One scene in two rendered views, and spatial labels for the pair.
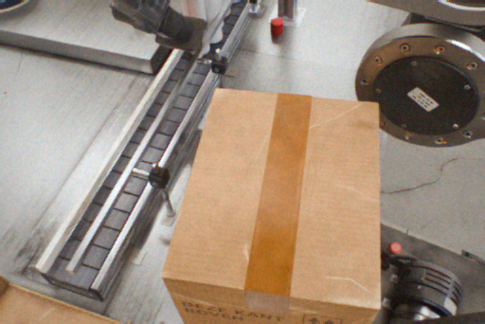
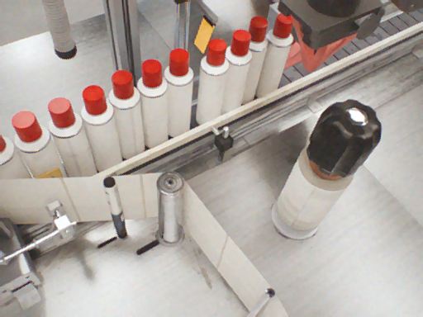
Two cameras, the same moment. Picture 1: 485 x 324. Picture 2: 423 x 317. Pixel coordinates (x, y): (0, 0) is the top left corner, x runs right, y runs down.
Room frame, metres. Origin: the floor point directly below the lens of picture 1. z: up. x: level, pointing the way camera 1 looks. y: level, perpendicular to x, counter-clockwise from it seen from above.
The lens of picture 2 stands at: (1.49, 0.29, 1.56)
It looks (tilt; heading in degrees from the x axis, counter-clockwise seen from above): 57 degrees down; 207
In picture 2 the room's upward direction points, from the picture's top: 9 degrees clockwise
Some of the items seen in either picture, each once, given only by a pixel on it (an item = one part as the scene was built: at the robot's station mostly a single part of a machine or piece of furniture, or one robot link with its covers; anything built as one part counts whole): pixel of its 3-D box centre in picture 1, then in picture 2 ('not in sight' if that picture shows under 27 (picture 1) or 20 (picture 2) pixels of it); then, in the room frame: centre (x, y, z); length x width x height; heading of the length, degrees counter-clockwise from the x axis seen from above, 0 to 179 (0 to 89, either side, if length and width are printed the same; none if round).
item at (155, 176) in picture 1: (152, 188); not in sight; (0.46, 0.17, 0.91); 0.07 x 0.03 x 0.16; 68
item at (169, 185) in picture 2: not in sight; (169, 211); (1.27, 0.12, 0.97); 0.05 x 0.05 x 0.19
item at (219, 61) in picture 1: (211, 78); not in sight; (0.74, 0.05, 0.91); 0.07 x 0.03 x 0.16; 68
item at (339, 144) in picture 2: not in sight; (320, 176); (1.11, 0.29, 1.03); 0.09 x 0.09 x 0.30
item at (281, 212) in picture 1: (280, 228); not in sight; (0.32, -0.05, 0.99); 0.30 x 0.24 x 0.27; 167
